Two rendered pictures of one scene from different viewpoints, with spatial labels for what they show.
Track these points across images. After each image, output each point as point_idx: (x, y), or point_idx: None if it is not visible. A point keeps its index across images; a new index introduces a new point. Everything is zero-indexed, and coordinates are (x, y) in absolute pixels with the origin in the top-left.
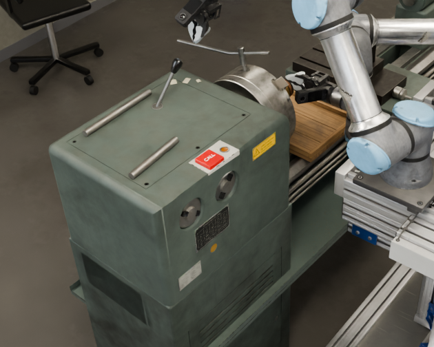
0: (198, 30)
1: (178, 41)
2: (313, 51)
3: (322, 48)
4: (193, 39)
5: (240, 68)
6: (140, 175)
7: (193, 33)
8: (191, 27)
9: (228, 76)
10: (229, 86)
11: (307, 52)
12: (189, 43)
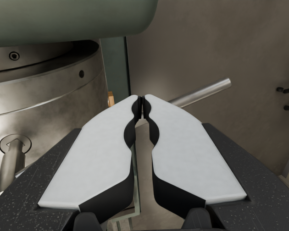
0: (95, 156)
1: (221, 79)
2: (129, 206)
3: (126, 212)
4: (136, 99)
5: (46, 141)
6: None
7: (149, 119)
8: (171, 140)
9: (30, 102)
10: None
11: (131, 201)
12: (182, 98)
